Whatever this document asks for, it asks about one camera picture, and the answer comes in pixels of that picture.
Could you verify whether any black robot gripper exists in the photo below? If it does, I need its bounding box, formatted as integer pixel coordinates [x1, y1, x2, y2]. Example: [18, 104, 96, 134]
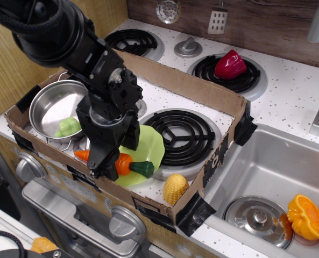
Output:
[76, 96, 140, 181]

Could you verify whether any orange toy carrot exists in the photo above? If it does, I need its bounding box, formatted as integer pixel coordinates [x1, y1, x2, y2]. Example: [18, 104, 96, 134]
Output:
[74, 149, 155, 178]

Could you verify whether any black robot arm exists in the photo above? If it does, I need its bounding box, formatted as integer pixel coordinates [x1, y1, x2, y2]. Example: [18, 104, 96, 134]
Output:
[0, 1, 142, 181]

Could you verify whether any light green plastic plate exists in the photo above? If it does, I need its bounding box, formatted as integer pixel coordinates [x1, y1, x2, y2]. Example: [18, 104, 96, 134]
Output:
[116, 125, 165, 187]

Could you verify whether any silver front stove knob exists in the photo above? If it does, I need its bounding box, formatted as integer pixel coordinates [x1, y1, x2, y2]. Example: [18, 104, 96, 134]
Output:
[77, 136, 90, 151]

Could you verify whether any silver stove knob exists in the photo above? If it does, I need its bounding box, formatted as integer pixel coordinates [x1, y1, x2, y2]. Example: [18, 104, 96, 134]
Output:
[77, 136, 90, 151]
[174, 37, 203, 58]
[136, 99, 147, 118]

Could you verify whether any silver centre stove knob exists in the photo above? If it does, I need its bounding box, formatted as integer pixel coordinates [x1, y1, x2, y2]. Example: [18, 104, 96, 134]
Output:
[136, 99, 147, 118]

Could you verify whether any green toy vegetable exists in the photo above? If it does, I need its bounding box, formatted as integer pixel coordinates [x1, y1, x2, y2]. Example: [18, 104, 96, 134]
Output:
[54, 117, 81, 138]

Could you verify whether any yellow toy corn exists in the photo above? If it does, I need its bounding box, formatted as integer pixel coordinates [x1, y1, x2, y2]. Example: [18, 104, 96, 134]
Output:
[163, 174, 189, 206]

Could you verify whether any right silver oven knob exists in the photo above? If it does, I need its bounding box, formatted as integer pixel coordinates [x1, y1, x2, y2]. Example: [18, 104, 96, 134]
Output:
[109, 205, 146, 241]

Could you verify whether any silver oven knob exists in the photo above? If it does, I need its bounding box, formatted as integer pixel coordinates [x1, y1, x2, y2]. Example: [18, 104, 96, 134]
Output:
[109, 205, 146, 241]
[16, 152, 47, 182]

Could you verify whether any front right black burner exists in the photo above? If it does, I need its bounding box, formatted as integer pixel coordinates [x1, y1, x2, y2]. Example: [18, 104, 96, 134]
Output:
[140, 109, 222, 181]

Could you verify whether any cardboard fence box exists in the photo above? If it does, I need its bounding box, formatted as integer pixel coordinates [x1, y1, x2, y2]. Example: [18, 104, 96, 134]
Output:
[5, 52, 256, 236]

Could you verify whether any small steel pot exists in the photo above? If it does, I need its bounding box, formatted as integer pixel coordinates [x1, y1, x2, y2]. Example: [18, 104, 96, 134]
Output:
[29, 79, 88, 151]

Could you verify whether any left silver oven knob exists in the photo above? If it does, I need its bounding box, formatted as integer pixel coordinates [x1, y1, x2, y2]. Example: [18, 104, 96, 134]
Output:
[16, 152, 47, 182]

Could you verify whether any small orange object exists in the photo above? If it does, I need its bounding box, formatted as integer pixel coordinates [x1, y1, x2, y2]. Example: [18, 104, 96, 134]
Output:
[30, 237, 58, 254]

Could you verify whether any silver back stove knob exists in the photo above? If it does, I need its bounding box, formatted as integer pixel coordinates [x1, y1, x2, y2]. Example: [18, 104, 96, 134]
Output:
[174, 37, 203, 58]

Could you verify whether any red toy bell pepper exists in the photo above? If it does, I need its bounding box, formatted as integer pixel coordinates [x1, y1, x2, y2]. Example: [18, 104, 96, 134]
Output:
[214, 49, 247, 80]

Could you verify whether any back right black burner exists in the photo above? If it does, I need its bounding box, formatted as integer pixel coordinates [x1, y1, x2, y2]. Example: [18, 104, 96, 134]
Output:
[188, 51, 268, 101]

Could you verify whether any hanging toy skimmer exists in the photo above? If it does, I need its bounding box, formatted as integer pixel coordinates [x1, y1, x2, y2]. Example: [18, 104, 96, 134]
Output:
[156, 0, 181, 24]

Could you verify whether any steel pot lid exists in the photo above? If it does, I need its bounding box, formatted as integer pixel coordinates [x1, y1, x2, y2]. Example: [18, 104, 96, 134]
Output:
[223, 196, 294, 249]

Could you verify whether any steel sink basin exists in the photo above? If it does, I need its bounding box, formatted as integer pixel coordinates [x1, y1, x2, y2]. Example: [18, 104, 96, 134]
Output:
[204, 125, 319, 257]

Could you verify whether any hanging toy spatula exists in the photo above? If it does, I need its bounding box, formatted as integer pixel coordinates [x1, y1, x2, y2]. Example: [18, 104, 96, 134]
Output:
[208, 1, 228, 35]

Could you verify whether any orange toy pumpkin half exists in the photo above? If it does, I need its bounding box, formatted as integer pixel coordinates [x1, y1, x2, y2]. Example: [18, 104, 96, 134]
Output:
[287, 194, 319, 241]

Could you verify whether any silver oven door handle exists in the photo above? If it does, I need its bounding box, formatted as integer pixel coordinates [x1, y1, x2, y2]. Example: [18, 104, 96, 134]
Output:
[22, 181, 141, 257]

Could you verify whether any black braided cable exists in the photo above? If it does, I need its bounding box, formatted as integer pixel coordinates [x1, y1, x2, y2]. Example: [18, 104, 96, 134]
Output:
[0, 230, 27, 258]

